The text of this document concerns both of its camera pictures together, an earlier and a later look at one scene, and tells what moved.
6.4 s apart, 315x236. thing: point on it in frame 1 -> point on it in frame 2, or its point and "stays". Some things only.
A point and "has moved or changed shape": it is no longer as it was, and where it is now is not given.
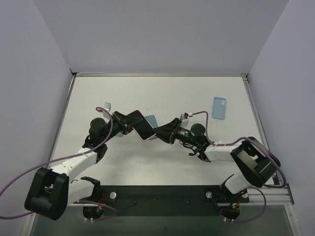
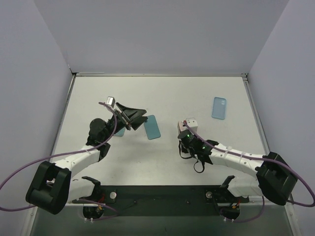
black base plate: x=164 y=200 stays
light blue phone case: x=219 y=108 stays
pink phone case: x=143 y=129 has moved or changed shape
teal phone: x=151 y=119 stays
